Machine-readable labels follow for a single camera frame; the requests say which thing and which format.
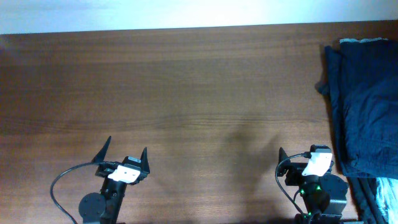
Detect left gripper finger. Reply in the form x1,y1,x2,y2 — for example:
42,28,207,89
141,147,150,174
91,136,111,162

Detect navy blue shorts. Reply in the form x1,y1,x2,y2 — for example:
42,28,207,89
318,38,397,179

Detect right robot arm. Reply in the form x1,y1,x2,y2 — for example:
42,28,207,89
275,144,349,224

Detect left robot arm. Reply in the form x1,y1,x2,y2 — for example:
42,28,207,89
78,138,150,224

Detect black nike garment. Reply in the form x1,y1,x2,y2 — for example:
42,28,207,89
347,177,386,224

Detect light grey t-shirt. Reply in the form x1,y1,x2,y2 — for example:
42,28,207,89
340,38,397,223

